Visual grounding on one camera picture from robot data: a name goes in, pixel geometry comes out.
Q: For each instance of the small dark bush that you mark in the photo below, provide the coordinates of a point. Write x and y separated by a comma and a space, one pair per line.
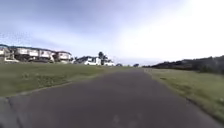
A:
136, 65
119, 64

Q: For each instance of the dark tall tree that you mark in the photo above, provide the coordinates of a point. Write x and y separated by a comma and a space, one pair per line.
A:
101, 55

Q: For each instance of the white house with dark roof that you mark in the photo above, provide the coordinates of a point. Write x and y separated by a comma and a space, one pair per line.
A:
89, 60

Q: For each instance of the grey asphalt path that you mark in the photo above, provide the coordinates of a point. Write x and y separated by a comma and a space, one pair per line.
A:
116, 96

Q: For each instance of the grass field with dry patches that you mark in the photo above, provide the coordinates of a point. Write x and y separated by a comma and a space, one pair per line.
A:
40, 75

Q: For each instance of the row of pale houses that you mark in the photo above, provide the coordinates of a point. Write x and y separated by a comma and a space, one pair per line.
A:
31, 54

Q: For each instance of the grass verge beside hedge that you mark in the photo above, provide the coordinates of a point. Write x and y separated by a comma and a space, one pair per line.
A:
196, 85

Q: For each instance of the dark hedge row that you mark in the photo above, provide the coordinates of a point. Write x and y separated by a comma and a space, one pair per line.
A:
200, 64

